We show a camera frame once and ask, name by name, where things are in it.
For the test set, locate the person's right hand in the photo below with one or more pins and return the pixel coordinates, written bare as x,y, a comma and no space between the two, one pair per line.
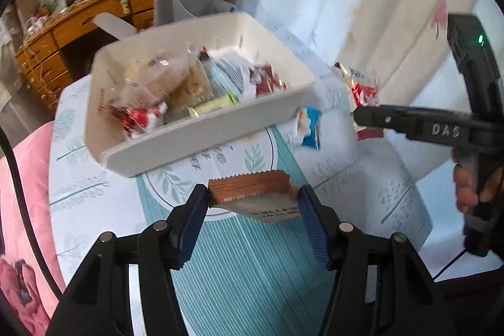
464,186

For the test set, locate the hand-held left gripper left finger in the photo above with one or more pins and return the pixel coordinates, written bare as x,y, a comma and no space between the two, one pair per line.
193,225

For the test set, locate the wooden desk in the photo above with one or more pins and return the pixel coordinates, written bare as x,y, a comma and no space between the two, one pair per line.
71,29

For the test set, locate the green snack packet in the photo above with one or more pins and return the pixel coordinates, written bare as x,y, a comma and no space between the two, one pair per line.
212,105

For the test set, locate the red and white snack packet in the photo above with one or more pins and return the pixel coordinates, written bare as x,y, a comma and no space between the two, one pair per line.
364,94

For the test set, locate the brown snack packet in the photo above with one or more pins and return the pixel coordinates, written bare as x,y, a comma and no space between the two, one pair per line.
252,186

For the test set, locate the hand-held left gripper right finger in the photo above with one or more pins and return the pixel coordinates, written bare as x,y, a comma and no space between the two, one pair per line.
315,229

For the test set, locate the orange bread snack packet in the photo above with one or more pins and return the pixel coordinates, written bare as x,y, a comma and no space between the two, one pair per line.
157,84

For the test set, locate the dark red snack packet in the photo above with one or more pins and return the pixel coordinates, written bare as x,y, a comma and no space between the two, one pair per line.
267,84

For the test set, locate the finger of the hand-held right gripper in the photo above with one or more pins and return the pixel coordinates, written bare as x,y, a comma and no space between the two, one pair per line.
401,121

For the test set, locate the cream floral cloth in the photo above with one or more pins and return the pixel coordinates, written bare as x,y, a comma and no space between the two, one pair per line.
393,5

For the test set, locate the white plastic bin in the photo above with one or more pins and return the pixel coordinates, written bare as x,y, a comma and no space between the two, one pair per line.
197,139

